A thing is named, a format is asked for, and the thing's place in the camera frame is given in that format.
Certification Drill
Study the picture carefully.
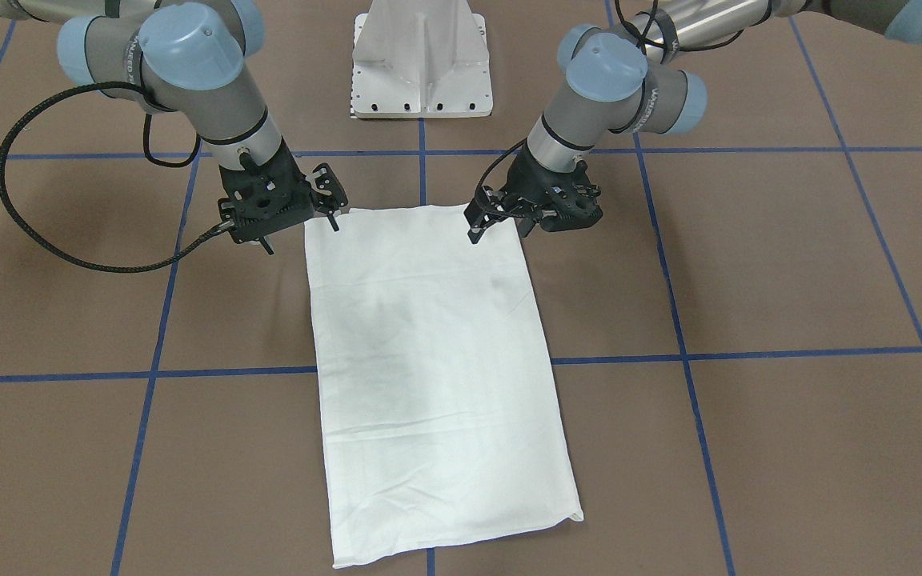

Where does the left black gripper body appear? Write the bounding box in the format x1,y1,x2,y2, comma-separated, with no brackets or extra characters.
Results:
464,147,603,232

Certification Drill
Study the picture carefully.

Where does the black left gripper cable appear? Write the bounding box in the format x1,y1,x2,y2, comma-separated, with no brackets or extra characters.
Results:
477,0,670,209

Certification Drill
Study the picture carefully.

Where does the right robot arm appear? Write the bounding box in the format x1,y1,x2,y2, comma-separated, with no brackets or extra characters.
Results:
0,1,348,270

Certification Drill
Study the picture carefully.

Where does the white printed t-shirt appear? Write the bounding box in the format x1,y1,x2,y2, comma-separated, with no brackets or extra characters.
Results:
304,206,584,569

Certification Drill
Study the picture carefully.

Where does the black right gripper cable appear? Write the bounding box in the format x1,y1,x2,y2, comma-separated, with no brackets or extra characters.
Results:
0,81,238,274

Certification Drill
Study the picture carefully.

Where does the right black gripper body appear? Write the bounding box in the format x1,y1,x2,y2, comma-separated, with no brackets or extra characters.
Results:
217,150,348,243

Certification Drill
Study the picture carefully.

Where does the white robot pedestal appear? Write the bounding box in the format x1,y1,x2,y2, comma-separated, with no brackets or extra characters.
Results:
349,1,494,119

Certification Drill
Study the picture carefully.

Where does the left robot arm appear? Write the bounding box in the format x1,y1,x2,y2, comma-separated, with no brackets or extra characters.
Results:
464,1,922,243

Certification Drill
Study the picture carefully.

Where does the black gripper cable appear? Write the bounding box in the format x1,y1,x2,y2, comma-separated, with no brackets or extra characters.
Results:
0,81,238,274
477,0,670,209

